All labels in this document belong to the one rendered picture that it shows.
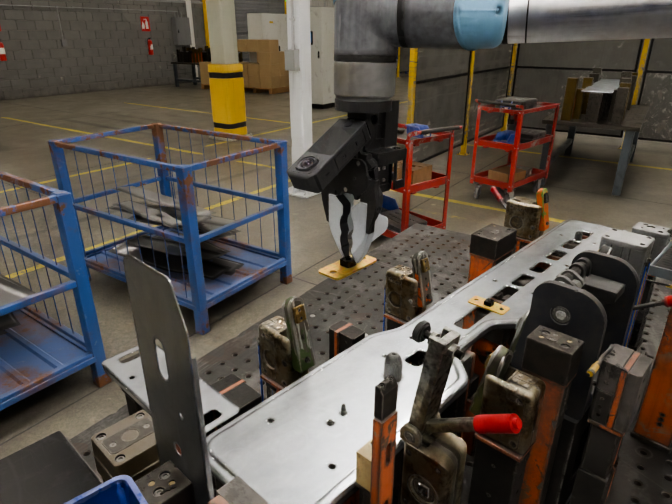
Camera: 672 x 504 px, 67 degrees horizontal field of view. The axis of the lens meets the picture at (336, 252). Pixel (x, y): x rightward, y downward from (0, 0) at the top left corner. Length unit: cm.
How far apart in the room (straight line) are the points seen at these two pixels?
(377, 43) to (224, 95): 753
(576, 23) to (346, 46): 28
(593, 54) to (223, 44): 528
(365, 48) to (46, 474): 65
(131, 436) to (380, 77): 55
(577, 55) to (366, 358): 783
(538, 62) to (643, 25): 795
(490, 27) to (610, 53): 790
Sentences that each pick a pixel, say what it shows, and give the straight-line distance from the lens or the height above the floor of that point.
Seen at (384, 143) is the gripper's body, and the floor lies 141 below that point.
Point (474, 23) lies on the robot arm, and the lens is 59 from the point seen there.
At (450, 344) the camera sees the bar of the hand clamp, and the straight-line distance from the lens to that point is 62.
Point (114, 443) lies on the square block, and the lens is 76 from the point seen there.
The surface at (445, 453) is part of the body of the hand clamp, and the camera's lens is 71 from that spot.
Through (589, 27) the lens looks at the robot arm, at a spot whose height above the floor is 155.
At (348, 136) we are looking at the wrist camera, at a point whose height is 143.
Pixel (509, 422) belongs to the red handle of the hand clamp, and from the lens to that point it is 63.
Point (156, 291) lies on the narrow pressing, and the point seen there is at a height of 132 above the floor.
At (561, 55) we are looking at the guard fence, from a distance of 860.
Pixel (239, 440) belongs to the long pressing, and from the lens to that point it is 80.
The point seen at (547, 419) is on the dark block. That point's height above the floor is 99.
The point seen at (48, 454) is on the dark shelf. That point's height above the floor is 103.
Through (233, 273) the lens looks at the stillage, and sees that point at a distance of 323.
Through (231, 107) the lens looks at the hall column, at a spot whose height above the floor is 49.
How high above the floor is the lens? 155
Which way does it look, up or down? 23 degrees down
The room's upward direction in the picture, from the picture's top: straight up
